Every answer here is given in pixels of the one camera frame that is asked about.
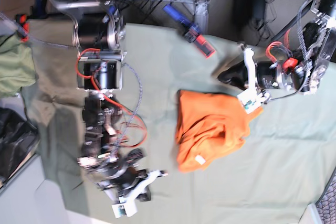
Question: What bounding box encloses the black plastic bag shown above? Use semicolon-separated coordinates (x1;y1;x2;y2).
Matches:
1;108;39;185

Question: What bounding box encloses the blue red bar clamp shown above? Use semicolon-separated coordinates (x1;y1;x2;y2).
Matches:
163;4;216;58

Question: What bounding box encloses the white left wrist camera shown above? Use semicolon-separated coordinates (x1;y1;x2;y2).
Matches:
237;89;261;114

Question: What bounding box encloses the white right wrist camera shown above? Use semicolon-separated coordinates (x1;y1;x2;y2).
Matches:
112;200;138;218

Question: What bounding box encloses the orange T-shirt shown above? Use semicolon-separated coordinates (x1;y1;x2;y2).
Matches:
175;90;263;173

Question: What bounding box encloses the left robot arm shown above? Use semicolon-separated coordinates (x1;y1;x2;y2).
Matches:
217;0;335;103

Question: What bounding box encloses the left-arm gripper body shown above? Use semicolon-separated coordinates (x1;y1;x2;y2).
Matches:
235;42;302;101

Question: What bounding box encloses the olive green garment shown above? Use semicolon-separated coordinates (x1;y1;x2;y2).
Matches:
1;34;36;98

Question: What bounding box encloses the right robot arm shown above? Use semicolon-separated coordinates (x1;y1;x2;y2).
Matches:
50;0;166;216

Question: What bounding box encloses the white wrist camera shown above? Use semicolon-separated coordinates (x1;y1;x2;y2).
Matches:
237;89;261;114
112;200;138;218

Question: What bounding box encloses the black power adapter brick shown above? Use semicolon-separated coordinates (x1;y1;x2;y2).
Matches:
232;0;251;28

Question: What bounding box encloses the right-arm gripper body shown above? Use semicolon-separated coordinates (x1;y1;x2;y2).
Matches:
97;168;168;204

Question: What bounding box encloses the red black corner clamp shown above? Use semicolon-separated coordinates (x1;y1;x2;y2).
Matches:
15;14;29;42

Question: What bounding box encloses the green table cloth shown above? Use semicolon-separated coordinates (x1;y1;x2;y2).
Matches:
22;24;335;223

